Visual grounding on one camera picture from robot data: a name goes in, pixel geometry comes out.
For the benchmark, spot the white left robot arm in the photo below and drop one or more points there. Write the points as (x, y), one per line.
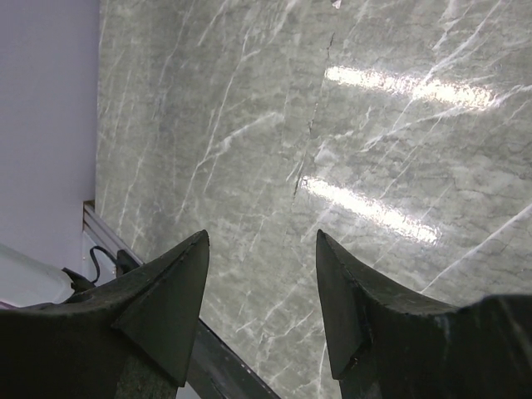
(27, 282)

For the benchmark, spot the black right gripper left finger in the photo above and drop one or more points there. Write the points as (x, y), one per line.
(64, 350)

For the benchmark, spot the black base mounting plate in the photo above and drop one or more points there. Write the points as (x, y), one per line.
(224, 365)

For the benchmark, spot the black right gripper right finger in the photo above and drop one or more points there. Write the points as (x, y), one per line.
(387, 341)

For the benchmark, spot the aluminium rail frame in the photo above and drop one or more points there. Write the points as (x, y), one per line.
(104, 255)

